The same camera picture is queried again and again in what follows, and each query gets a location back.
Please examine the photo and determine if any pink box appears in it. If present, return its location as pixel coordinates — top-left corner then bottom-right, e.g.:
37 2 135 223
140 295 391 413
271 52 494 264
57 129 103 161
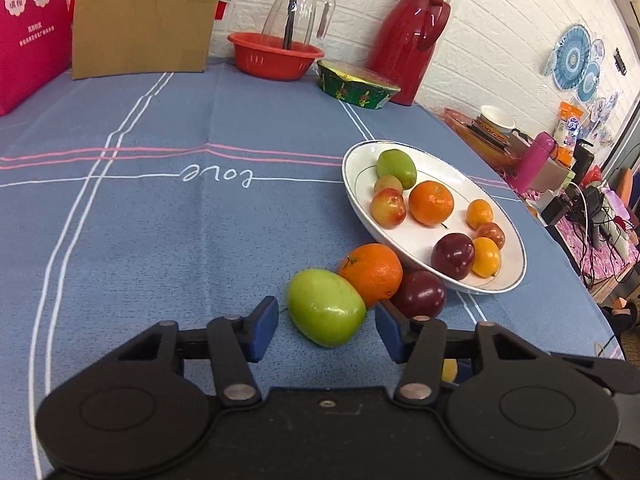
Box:
0 0 72 117

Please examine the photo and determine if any medium blue paper fan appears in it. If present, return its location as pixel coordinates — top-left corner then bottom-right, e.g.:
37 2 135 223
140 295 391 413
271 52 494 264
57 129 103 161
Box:
575 62 602 104

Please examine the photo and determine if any pink patterned cloth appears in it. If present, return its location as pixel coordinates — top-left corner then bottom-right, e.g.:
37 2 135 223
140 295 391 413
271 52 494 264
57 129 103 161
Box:
555 210 640 291

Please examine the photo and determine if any green mango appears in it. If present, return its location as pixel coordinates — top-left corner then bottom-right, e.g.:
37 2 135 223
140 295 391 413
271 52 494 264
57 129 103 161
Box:
286 268 368 348
376 149 418 190

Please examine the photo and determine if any black stick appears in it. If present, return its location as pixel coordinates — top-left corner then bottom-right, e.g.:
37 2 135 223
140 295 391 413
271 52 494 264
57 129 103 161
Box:
283 0 302 50

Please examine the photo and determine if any yellow orange mandarin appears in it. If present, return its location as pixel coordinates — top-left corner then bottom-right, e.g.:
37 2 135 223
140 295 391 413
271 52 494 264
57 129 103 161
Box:
471 237 502 279

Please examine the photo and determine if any dark red plum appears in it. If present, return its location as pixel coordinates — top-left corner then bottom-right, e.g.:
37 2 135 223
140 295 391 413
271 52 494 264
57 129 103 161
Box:
430 232 476 281
390 271 447 319

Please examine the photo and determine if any large blue paper fan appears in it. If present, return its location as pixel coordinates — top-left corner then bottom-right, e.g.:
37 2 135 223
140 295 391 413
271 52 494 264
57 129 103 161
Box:
544 24 592 90

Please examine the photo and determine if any white cup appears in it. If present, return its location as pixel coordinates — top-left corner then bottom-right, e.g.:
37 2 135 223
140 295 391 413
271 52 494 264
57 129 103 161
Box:
479 105 516 134

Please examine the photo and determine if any dark patterned dish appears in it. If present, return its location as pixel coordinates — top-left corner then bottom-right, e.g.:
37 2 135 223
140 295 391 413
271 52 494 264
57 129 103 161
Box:
470 120 512 148

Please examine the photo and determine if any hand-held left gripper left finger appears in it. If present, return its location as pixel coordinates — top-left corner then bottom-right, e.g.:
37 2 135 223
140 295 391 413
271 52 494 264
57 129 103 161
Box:
107 296 279 408

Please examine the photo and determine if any red thermos jug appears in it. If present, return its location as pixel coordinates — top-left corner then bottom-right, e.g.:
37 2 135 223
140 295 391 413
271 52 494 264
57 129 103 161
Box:
367 0 451 107

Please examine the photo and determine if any small cardboard box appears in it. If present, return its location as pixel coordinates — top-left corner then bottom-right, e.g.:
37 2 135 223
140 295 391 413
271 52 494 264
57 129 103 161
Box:
535 157 575 198

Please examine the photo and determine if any orange white snack packet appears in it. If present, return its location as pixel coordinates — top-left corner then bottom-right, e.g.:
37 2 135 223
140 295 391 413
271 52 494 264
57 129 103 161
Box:
556 101 585 166

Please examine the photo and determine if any red apple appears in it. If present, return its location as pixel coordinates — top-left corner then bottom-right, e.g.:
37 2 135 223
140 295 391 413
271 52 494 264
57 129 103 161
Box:
370 188 407 228

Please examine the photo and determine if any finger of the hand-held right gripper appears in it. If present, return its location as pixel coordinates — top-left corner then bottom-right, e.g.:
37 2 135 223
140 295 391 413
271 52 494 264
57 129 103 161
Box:
550 353 640 401

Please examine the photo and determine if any green foil bowl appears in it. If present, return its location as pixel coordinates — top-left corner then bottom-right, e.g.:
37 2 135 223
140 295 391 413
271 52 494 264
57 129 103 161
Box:
317 59 401 110

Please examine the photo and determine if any glass pitcher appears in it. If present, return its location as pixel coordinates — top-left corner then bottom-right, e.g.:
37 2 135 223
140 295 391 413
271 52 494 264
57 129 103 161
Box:
262 0 336 51

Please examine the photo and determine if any black stand device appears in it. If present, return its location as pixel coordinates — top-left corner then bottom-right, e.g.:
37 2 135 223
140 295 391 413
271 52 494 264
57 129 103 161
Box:
570 140 596 187

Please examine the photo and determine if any red plastic basket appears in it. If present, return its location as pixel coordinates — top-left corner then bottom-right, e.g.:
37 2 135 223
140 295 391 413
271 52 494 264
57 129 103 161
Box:
227 32 325 81

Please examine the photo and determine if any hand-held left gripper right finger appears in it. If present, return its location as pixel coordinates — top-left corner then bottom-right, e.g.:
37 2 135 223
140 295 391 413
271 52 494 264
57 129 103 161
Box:
375 299 548 406

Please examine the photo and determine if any blue striped tablecloth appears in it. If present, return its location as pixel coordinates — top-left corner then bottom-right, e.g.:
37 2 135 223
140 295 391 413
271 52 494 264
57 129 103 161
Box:
0 57 626 396

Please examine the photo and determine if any small red orange fruit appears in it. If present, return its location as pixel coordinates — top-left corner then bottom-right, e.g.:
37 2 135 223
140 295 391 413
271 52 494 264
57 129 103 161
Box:
474 222 506 251

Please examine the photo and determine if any pink bottle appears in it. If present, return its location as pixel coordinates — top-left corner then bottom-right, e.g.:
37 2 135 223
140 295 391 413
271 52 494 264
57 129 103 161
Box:
516 132 557 194

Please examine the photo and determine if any white plate with blue rim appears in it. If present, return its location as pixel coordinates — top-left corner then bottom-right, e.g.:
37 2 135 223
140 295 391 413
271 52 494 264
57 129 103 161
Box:
342 140 527 295

